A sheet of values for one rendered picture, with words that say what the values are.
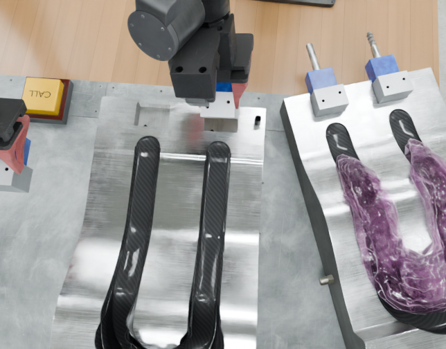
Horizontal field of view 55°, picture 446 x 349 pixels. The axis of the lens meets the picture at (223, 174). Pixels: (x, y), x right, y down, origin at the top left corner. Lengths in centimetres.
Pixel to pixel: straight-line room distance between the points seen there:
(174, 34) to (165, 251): 31
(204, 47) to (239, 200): 25
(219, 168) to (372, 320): 31
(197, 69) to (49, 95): 40
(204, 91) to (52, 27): 51
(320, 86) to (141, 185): 33
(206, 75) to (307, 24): 45
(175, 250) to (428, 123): 46
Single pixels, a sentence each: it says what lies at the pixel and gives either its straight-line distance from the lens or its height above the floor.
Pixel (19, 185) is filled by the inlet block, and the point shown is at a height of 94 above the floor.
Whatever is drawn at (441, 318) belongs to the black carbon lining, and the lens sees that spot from 71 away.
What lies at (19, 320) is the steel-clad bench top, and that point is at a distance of 78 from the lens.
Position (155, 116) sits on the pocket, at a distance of 70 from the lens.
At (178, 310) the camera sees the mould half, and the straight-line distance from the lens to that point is 58.
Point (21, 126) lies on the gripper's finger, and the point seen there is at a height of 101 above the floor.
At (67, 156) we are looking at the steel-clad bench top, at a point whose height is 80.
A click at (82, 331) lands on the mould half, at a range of 60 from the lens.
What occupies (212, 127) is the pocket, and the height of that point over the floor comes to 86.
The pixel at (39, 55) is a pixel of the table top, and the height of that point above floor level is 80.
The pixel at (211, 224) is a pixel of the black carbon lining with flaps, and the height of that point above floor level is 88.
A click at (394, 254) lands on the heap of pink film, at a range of 65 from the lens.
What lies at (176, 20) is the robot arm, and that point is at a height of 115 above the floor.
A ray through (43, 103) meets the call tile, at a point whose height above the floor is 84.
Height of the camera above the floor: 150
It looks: 75 degrees down
